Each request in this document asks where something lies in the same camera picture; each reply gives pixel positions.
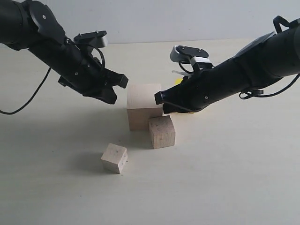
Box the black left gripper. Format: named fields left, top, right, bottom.
left=58, top=50, right=128, bottom=105

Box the medium wooden cube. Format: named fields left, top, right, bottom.
left=148, top=115, right=176, bottom=149

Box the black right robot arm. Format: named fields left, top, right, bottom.
left=154, top=16, right=300, bottom=113

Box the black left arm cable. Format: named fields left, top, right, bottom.
left=0, top=67, right=53, bottom=115

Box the large wooden cube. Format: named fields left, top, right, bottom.
left=127, top=83, right=163, bottom=131

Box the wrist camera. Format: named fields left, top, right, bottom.
left=73, top=30, right=108, bottom=48
left=170, top=45, right=214, bottom=71

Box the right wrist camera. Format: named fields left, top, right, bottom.
left=170, top=45, right=214, bottom=71

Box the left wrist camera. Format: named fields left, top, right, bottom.
left=73, top=30, right=108, bottom=48

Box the small wooden cube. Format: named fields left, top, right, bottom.
left=101, top=143, right=128, bottom=174

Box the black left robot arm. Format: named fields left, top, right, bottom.
left=0, top=0, right=128, bottom=105

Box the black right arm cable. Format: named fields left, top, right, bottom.
left=239, top=15, right=300, bottom=100

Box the yellow foam cube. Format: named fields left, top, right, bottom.
left=175, top=77, right=200, bottom=112

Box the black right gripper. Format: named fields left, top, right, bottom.
left=154, top=67, right=225, bottom=114

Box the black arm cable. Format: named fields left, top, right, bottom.
left=0, top=67, right=53, bottom=115
left=239, top=15, right=300, bottom=100

